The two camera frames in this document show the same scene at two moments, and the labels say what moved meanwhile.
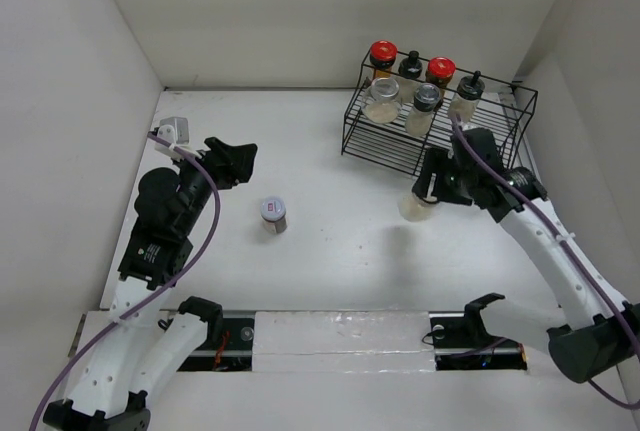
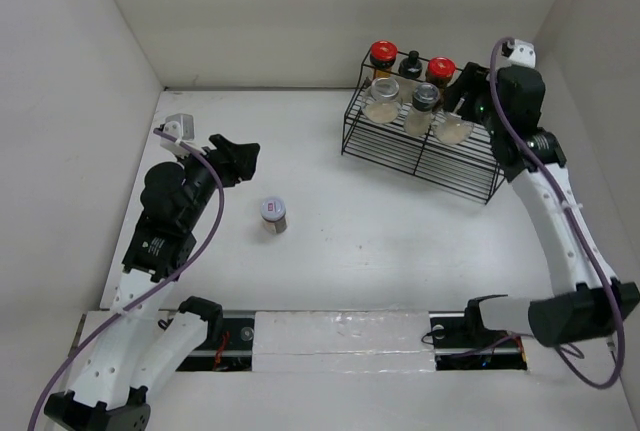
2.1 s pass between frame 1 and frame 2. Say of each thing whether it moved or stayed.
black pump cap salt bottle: stayed
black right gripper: moved
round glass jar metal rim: stayed
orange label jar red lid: stayed
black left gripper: stayed
